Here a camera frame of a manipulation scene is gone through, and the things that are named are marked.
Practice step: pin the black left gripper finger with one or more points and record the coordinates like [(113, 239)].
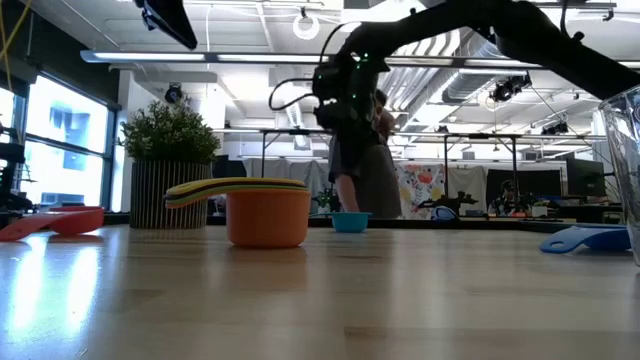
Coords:
[(167, 22)]

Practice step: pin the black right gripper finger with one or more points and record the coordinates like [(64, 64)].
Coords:
[(365, 155), (340, 155)]

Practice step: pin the light blue measuring cup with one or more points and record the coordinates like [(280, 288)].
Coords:
[(350, 222)]

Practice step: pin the yellow measuring cup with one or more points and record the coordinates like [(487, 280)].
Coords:
[(250, 181)]

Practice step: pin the orange measuring cup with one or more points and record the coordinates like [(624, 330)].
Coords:
[(267, 220)]

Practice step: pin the red measuring cup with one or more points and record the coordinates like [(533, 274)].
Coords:
[(75, 220)]

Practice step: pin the medium blue measuring cup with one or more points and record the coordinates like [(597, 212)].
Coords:
[(600, 239)]

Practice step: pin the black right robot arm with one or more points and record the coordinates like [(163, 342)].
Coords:
[(525, 30)]

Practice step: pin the black background robot arm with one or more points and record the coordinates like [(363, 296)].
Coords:
[(445, 202)]

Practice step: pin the clear plastic basket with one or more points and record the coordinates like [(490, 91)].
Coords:
[(625, 175)]

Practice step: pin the person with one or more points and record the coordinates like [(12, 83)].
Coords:
[(385, 190), (507, 200)]

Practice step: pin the rig crossbar with light strips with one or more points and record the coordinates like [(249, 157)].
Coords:
[(200, 56)]

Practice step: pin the floral patterned cloth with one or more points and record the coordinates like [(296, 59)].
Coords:
[(417, 190)]

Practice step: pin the round black ceiling spotlight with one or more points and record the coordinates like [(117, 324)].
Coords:
[(173, 94)]

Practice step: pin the potted plant with ribbed pot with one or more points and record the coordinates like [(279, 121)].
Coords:
[(170, 135)]

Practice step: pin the black background equipment rack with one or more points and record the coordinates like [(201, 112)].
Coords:
[(10, 175)]

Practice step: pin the black computer monitor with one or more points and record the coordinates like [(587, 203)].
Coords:
[(585, 177)]

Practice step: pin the silver ventilation duct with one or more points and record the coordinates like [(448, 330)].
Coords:
[(465, 85)]

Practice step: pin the black aluminium table frame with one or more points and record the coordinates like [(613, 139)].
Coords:
[(475, 224)]

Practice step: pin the black background rig frame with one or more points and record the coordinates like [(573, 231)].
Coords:
[(514, 165)]

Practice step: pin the black ceiling camera cluster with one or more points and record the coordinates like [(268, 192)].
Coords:
[(510, 89)]

